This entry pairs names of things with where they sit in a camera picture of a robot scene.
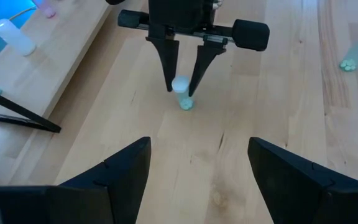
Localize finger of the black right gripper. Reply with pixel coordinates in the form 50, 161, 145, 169
145, 29, 180, 93
187, 34, 227, 97

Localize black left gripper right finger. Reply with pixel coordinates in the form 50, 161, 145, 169
247, 136, 358, 224

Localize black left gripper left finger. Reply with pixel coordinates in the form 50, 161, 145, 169
0, 136, 152, 224

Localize clear bottle blue pills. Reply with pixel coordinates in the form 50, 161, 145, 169
171, 75, 195, 111

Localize pink pill bottle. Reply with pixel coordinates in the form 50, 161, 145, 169
31, 0, 57, 19

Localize wide white opaque bottle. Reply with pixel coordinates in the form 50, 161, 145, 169
0, 18, 37, 57

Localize wooden shelf board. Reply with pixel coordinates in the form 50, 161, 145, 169
0, 0, 114, 187

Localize black metal shelf leg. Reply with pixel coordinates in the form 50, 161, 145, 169
0, 85, 62, 134

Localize beige floor cable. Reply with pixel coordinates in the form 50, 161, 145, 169
9, 5, 39, 23

